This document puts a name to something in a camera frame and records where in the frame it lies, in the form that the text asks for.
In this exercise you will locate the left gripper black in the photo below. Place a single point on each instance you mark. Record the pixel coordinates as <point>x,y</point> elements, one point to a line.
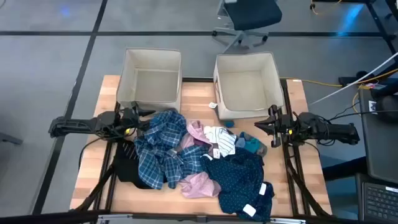
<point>130,119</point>

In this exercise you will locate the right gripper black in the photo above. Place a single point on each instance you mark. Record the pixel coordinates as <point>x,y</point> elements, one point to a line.
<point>283,127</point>

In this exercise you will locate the teal sock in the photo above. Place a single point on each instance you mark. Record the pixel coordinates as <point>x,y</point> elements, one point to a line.
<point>253,145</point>

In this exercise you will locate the light blue sock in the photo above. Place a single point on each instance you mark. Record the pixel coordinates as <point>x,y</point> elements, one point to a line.
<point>240,142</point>

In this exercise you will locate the blue plaid shirt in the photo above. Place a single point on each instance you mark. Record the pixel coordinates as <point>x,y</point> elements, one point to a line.
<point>161,146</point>

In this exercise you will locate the grey sock with blue toe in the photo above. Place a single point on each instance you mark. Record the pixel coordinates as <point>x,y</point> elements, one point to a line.
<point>229,124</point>

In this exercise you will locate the white striped sock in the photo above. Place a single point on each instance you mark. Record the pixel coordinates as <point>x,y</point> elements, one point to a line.
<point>222,140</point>

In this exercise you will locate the black garment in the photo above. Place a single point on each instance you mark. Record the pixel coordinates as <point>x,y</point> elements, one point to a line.
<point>127,168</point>

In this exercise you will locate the navy dotted shirt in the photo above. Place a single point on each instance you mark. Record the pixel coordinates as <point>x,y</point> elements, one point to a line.
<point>239,180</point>

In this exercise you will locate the pink woven shirt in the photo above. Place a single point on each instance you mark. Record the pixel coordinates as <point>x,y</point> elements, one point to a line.
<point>199,186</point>

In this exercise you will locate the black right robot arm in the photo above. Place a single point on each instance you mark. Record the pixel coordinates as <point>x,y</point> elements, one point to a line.
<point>335,130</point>

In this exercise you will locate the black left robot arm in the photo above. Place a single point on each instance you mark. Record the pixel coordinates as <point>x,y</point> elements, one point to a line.
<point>77,124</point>

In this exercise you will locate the beige fabric storage bin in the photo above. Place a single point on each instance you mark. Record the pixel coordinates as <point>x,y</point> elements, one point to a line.
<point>149,84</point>
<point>245,90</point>

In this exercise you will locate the white paper sock tag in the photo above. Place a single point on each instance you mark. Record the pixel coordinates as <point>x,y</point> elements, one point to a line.
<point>216,153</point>

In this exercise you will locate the white bin tag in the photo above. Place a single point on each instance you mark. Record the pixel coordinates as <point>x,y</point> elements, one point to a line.
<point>213,105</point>

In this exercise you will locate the black power strip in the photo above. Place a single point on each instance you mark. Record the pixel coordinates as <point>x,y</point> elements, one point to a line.
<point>348,81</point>

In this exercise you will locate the dark blue office chair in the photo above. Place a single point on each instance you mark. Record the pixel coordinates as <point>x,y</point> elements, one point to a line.
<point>252,14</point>

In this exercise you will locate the grey chair leg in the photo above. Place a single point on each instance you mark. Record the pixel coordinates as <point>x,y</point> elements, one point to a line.
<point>11,138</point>

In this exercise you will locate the black laptop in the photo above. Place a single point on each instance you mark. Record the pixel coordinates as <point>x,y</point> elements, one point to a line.
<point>379,202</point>

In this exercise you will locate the black aluminium table frame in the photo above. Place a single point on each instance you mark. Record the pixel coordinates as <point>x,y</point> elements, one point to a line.
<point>199,79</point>

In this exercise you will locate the black front frame beam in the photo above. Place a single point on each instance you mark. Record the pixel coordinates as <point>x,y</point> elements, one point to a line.
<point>46,217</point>

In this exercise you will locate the black desk frame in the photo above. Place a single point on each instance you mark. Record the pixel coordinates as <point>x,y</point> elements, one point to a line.
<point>377,21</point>

